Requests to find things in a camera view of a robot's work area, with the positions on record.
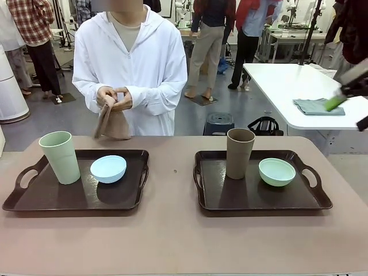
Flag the dark brown tray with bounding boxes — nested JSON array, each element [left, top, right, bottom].
[[193, 149, 334, 217], [2, 148, 150, 213]]

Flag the person in blue plaid shirt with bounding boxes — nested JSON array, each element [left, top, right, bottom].
[[75, 0, 94, 20]]

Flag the person in red jacket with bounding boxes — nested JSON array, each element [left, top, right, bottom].
[[228, 0, 284, 90]]

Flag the black floor plate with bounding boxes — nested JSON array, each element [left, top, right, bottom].
[[50, 93, 77, 105], [189, 94, 220, 108]]

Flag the person in khaki trousers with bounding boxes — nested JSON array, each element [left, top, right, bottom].
[[183, 0, 237, 100]]

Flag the tall light green cup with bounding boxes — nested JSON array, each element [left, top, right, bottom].
[[39, 131, 81, 185]]

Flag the person's left hand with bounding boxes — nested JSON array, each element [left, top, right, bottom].
[[112, 86, 133, 111]]

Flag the black bag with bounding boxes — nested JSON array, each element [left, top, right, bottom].
[[247, 116, 285, 136]]

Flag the black stand pole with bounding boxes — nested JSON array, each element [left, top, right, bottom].
[[298, 0, 323, 67]]

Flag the tall brown cup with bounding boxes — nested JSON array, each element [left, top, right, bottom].
[[226, 128, 256, 181]]

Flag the person in dark red top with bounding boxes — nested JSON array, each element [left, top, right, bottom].
[[324, 0, 368, 82]]

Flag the mint green bowl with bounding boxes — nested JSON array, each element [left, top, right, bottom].
[[258, 158, 296, 188]]

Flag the person's right forearm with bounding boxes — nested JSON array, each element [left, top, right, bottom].
[[72, 80, 101, 114]]

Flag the beige cloth mat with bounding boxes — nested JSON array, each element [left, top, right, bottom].
[[94, 97, 132, 141]]

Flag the person's right hand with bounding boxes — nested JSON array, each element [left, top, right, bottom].
[[96, 86, 119, 112]]

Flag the person in red plaid shirt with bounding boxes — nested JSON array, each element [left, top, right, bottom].
[[7, 0, 63, 100]]

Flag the wooden top desk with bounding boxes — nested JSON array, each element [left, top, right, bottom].
[[179, 28, 202, 58]]

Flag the grey lab desk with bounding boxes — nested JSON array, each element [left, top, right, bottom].
[[259, 24, 328, 63]]

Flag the white side table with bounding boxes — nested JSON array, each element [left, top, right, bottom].
[[242, 62, 368, 158]]

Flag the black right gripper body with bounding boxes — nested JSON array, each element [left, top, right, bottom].
[[340, 75, 368, 99]]

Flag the light blue bowl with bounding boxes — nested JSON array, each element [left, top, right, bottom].
[[90, 155, 128, 185]]

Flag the blue-grey cloth mat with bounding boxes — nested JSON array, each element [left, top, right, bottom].
[[292, 98, 346, 116]]

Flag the dark blue plastic stool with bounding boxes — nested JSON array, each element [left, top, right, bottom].
[[202, 112, 236, 136]]

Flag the person in white hoodie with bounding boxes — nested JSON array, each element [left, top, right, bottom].
[[71, 2, 188, 137]]

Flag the person's left forearm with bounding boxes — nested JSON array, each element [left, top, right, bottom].
[[129, 82, 187, 116]]

